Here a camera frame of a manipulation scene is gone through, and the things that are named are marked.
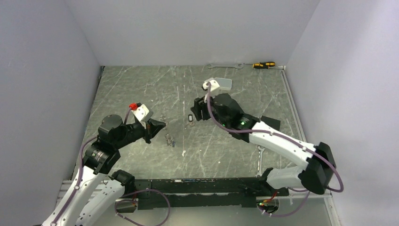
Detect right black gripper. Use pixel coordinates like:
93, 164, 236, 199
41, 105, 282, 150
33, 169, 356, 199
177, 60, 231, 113
191, 91, 229, 129

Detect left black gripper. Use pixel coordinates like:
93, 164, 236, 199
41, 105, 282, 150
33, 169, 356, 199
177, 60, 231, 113
114, 117, 166, 149

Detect black tag key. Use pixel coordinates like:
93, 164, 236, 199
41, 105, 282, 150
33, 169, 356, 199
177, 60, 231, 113
188, 114, 195, 126

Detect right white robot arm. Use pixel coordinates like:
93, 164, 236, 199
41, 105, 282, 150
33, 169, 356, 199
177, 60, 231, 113
191, 94, 336, 195

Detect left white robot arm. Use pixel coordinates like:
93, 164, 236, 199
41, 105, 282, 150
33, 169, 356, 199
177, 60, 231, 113
42, 114, 166, 226

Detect grey plastic box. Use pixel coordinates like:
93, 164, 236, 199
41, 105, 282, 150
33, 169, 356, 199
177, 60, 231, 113
215, 78, 232, 91

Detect silver open-end wrench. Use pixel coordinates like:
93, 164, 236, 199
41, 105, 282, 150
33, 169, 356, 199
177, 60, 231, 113
207, 63, 244, 69

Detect black rectangular device box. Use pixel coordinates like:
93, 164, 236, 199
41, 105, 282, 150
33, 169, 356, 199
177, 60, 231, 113
261, 116, 281, 131

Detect yellow black screwdriver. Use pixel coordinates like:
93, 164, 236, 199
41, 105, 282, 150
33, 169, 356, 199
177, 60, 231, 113
245, 62, 276, 69

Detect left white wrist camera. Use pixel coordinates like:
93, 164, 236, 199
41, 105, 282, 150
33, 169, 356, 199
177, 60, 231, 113
129, 103, 153, 128

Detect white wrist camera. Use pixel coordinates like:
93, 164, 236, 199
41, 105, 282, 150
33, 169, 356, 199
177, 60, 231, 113
202, 78, 221, 95
129, 103, 153, 128

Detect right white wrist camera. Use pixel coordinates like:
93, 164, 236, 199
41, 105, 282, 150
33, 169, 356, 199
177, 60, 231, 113
202, 78, 221, 95

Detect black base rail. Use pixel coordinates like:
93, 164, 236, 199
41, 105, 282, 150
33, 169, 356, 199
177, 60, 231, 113
135, 177, 289, 210

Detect aluminium frame rail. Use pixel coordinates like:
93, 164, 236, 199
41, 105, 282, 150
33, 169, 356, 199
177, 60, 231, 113
281, 70, 342, 226

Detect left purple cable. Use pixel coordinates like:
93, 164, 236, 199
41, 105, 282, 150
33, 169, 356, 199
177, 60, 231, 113
51, 107, 133, 226

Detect purple cable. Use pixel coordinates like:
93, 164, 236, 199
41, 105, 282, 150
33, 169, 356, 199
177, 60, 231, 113
51, 107, 133, 226
204, 81, 344, 218

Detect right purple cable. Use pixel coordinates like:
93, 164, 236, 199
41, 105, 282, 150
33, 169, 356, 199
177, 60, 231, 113
204, 81, 344, 218

